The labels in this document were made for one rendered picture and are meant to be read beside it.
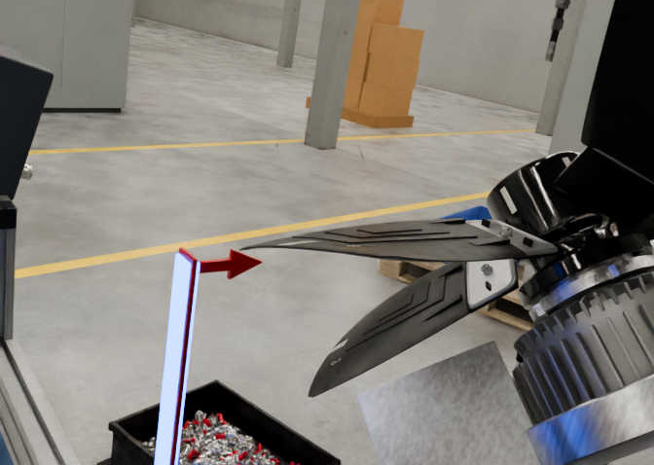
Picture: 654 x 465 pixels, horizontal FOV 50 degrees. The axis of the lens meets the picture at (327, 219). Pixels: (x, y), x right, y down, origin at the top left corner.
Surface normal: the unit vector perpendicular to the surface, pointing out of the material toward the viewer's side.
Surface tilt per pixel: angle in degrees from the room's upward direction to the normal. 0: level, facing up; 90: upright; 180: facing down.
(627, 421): 73
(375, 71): 90
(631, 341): 59
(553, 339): 79
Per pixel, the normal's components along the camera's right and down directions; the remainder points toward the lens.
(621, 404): -0.56, -0.15
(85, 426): 0.15, -0.94
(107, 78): 0.72, 0.31
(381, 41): -0.68, 0.11
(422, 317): -0.64, -0.69
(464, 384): -0.18, -0.35
